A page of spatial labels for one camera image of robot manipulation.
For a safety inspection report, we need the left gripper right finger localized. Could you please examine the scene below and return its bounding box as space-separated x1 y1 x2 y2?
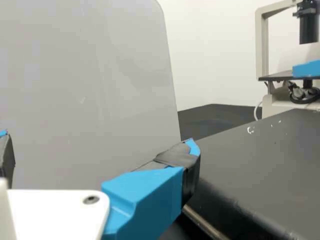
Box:
100 137 202 240

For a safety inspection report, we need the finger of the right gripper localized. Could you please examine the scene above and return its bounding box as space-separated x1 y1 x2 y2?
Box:
291 59 320 79

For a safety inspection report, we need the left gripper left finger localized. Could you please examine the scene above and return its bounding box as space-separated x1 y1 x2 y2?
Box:
0 128 16 189

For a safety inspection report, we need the cream microscope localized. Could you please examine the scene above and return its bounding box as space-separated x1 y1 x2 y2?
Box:
254 0 320 121

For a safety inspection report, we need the white box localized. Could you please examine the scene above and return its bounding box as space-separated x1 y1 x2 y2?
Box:
0 0 182 192

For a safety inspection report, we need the black tray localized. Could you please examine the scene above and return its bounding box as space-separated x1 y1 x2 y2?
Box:
181 107 320 240

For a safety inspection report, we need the white cable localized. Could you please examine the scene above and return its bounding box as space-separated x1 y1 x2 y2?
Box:
253 99 264 122

